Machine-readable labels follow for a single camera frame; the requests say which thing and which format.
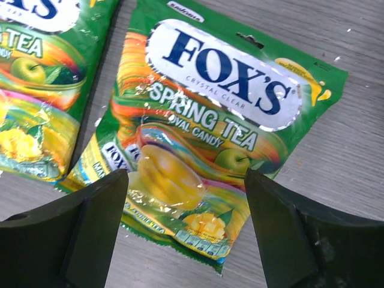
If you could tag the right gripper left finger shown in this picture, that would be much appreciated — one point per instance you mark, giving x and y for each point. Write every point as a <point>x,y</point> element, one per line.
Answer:
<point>68,242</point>

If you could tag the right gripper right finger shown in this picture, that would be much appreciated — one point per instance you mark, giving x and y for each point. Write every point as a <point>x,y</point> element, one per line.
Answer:
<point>303,243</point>

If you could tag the green tea snack packet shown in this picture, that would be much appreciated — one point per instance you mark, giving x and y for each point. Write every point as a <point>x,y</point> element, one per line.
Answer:
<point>50,52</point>

